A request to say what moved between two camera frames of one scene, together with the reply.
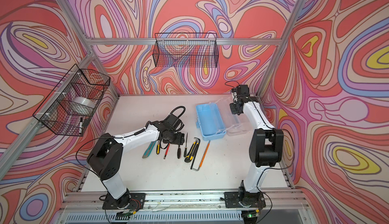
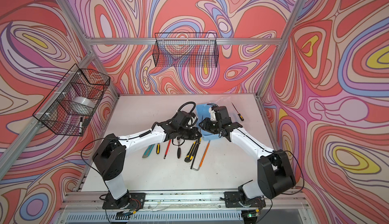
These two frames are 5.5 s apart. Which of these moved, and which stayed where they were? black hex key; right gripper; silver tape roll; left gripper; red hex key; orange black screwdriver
Moved: left gripper; right gripper
Stayed: orange black screwdriver; black hex key; silver tape roll; red hex key
